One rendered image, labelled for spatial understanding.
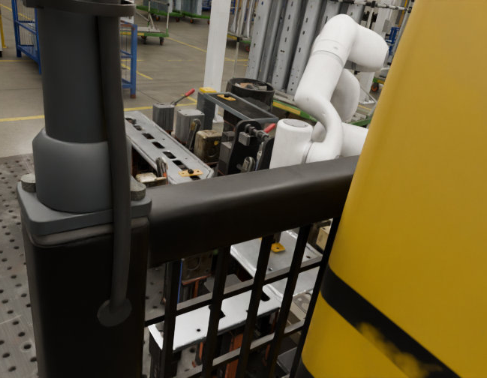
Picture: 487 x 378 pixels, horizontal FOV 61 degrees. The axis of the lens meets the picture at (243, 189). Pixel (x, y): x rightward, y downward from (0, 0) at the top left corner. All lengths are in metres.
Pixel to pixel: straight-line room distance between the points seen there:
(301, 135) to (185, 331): 0.49
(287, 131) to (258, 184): 0.79
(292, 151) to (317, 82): 0.19
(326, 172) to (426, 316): 0.08
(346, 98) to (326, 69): 0.34
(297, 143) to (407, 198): 0.81
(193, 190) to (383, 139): 0.08
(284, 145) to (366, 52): 0.42
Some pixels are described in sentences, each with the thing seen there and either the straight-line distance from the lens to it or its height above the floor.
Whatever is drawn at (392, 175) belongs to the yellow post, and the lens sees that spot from 0.17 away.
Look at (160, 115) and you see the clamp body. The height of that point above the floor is 1.02.
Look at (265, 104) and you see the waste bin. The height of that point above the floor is 0.58.
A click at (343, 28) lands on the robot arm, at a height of 1.55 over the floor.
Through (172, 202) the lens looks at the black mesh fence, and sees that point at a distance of 0.16.
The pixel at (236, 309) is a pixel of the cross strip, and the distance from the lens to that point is 0.93.
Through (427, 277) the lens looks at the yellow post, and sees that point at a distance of 0.18.
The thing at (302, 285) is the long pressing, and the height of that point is 1.00.
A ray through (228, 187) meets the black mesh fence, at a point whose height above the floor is 1.55.
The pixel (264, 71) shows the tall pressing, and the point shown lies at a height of 0.51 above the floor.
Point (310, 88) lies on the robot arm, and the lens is 1.06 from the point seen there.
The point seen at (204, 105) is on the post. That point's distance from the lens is 1.96.
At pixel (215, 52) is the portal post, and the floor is 0.83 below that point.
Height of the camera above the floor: 1.63
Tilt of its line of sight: 26 degrees down
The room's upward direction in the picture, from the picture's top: 9 degrees clockwise
